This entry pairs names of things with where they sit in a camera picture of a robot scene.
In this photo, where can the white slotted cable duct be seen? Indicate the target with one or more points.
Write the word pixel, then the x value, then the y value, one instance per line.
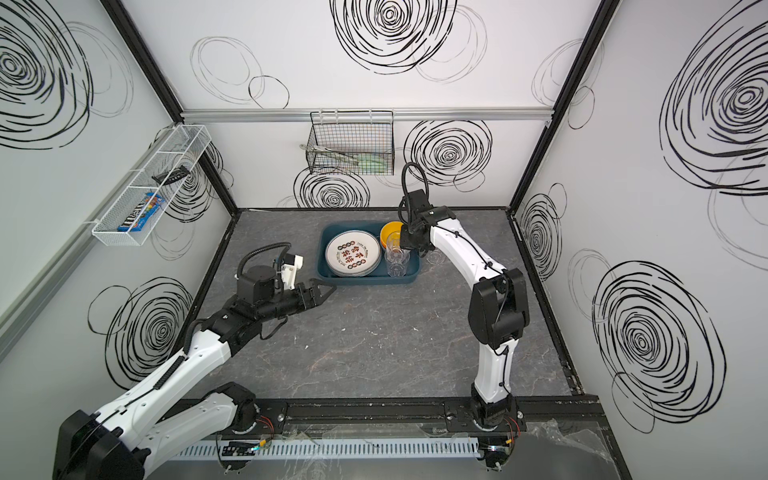
pixel 335 449

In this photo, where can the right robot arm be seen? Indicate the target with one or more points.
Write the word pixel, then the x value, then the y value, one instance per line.
pixel 498 309

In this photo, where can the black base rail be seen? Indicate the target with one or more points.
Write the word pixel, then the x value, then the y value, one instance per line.
pixel 453 414

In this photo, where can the black corner frame post left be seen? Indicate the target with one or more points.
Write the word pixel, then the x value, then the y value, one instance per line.
pixel 131 36

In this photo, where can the black corner frame post right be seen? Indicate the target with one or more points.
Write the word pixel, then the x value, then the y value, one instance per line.
pixel 589 45

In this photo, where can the left wall aluminium rail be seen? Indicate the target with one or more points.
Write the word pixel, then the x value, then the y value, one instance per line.
pixel 34 298

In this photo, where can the white wire wall shelf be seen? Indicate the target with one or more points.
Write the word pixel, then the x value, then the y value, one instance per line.
pixel 183 199

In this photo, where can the blue candy packet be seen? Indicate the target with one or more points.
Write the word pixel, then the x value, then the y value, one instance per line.
pixel 150 204

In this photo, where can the yellow bowl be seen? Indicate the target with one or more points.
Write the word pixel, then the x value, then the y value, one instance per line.
pixel 389 229

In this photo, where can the metal tongs in basket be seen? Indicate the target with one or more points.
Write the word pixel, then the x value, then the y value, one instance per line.
pixel 337 155

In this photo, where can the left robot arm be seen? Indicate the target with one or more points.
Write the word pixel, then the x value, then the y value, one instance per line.
pixel 131 436

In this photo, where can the black corner frame post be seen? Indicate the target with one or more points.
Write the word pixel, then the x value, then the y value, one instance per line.
pixel 131 36
pixel 589 45

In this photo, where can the black wire wall basket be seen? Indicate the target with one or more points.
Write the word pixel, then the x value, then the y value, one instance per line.
pixel 353 138

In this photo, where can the teal plastic bin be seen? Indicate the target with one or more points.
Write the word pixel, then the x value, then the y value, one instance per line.
pixel 379 276

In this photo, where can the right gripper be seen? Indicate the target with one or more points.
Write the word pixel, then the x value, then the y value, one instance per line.
pixel 409 238

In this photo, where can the green item in basket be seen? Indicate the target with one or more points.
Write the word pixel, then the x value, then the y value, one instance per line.
pixel 372 162

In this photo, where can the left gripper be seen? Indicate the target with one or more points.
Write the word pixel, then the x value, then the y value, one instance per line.
pixel 308 294

